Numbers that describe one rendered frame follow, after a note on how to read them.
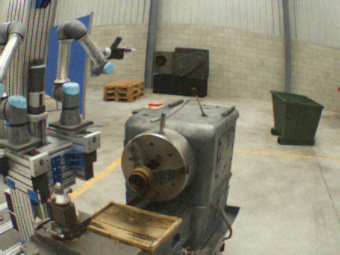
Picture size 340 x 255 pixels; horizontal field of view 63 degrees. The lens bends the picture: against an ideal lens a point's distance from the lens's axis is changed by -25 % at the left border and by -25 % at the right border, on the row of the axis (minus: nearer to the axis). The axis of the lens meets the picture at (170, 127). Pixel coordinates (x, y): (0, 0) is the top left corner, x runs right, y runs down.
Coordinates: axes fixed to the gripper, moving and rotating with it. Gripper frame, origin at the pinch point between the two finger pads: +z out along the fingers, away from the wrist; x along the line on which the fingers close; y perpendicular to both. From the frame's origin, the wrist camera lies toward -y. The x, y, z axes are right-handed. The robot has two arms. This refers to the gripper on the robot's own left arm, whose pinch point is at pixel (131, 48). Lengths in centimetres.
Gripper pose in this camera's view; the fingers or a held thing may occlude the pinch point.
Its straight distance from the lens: 242.7
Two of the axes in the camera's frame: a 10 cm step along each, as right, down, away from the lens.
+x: 6.9, 3.3, -6.4
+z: 7.1, -1.4, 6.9
